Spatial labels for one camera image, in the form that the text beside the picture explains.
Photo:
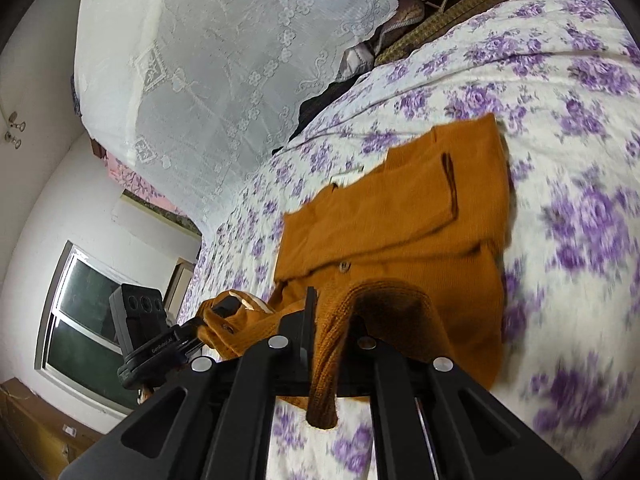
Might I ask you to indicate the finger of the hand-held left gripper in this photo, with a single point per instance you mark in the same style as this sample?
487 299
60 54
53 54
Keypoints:
225 307

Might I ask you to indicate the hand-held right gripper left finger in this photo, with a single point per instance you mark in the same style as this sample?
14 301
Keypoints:
300 345

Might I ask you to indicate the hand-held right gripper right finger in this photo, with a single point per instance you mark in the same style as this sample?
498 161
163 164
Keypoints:
387 375

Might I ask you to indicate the orange knit cat sweater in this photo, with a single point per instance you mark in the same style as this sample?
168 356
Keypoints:
390 220

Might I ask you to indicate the wooden cabinet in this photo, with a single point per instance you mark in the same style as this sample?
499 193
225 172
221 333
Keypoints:
180 285

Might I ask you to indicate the glass window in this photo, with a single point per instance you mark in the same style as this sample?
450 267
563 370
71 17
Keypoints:
90 320

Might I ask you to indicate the cardboard box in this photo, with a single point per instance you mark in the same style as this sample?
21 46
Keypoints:
35 430

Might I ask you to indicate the pink floral cloth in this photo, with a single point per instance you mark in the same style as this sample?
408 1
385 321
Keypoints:
125 172

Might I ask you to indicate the white lace cloth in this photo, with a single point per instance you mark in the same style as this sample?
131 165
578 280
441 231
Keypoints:
200 60

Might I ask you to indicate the grey white folded garment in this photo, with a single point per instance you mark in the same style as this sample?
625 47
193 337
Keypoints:
356 57

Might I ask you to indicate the purple floral bed sheet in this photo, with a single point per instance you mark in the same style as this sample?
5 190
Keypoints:
550 110

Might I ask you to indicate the metal wall hooks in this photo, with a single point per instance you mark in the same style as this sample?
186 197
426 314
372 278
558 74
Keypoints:
14 127

